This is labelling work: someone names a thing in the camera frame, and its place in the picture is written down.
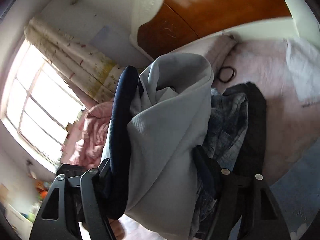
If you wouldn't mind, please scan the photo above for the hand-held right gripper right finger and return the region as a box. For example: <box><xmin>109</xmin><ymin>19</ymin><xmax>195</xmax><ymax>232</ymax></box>
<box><xmin>194</xmin><ymin>145</ymin><xmax>292</xmax><ymax>240</ymax></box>

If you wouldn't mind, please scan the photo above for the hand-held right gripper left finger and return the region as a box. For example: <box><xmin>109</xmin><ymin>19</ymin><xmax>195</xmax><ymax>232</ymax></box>
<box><xmin>29</xmin><ymin>157</ymin><xmax>118</xmax><ymax>240</ymax></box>

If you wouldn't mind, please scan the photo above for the white and navy jacket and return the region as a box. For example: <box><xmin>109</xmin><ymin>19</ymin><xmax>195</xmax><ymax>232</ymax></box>
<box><xmin>101</xmin><ymin>54</ymin><xmax>215</xmax><ymax>240</ymax></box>

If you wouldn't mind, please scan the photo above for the person's left hand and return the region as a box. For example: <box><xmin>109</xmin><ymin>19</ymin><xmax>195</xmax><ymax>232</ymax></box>
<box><xmin>109</xmin><ymin>219</ymin><xmax>125</xmax><ymax>240</ymax></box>

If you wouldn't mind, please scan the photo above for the orange plush toy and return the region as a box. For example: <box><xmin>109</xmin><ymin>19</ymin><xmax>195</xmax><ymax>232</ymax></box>
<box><xmin>36</xmin><ymin>179</ymin><xmax>49</xmax><ymax>199</ymax></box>

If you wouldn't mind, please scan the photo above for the pink quilt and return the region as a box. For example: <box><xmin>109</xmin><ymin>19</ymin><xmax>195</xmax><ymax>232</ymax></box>
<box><xmin>61</xmin><ymin>99</ymin><xmax>116</xmax><ymax>166</ymax></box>

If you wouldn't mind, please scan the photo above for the blue plaid folded garment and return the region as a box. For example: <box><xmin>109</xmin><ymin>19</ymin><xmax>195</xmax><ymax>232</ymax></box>
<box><xmin>191</xmin><ymin>87</ymin><xmax>249</xmax><ymax>239</ymax></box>

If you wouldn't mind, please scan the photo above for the black folded garment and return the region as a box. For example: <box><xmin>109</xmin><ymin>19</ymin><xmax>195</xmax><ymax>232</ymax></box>
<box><xmin>222</xmin><ymin>82</ymin><xmax>267</xmax><ymax>176</ymax></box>

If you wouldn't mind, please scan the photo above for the white framed window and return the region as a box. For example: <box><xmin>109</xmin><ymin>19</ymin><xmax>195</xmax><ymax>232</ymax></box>
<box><xmin>5</xmin><ymin>40</ymin><xmax>83</xmax><ymax>173</ymax></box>

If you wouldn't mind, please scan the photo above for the floral cream curtain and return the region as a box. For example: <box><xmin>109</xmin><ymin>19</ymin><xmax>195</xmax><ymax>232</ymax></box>
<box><xmin>24</xmin><ymin>17</ymin><xmax>126</xmax><ymax>103</ymax></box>

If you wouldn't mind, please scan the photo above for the pink pillow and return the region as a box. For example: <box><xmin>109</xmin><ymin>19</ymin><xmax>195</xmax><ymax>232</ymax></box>
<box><xmin>209</xmin><ymin>34</ymin><xmax>238</xmax><ymax>68</ymax></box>

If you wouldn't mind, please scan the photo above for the white cloth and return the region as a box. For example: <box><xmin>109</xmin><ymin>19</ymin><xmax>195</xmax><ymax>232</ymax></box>
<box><xmin>286</xmin><ymin>38</ymin><xmax>320</xmax><ymax>105</ymax></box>

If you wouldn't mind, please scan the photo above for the wooden bed headboard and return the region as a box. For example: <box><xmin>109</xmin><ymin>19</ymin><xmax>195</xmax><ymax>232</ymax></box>
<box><xmin>130</xmin><ymin>0</ymin><xmax>302</xmax><ymax>62</ymax></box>

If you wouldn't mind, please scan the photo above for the black hair tie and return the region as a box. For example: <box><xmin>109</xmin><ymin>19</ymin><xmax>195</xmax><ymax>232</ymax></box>
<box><xmin>218</xmin><ymin>66</ymin><xmax>237</xmax><ymax>83</ymax></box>

